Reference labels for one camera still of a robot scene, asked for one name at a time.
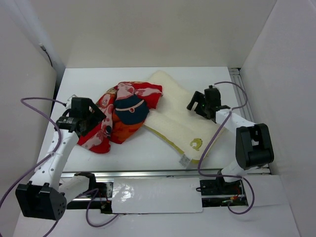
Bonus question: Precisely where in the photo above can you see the purple cable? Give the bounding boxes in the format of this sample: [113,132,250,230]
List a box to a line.
[197,81,255,215]
[0,97,121,227]

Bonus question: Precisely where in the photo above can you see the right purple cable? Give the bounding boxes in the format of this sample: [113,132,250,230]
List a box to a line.
[197,81,255,215]

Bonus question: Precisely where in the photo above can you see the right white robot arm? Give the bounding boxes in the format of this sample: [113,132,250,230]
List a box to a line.
[187,86,274,194]

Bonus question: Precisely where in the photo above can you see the cream pillow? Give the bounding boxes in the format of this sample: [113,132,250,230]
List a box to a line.
[144,71,219,168]

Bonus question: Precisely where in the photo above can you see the red patterned pillowcase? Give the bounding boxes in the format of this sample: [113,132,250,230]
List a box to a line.
[77,81,163,154]

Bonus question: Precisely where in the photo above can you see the right aluminium side rail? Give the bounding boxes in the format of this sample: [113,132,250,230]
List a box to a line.
[228,68,254,122]

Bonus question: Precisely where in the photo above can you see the black wall cable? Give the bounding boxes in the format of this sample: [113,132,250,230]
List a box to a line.
[39,43,54,67]

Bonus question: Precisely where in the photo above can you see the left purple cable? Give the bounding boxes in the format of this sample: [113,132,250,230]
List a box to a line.
[0,97,121,227]

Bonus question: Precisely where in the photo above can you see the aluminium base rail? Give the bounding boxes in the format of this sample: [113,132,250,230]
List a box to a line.
[60,169,249,215]

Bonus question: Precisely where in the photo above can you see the white cover plate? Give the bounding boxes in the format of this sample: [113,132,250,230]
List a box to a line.
[112,178,203,214]

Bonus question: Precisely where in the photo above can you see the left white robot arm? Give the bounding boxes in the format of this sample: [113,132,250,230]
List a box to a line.
[15,96,106,221]

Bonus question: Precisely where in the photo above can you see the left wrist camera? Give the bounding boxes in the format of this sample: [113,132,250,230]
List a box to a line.
[64,94,77,109]

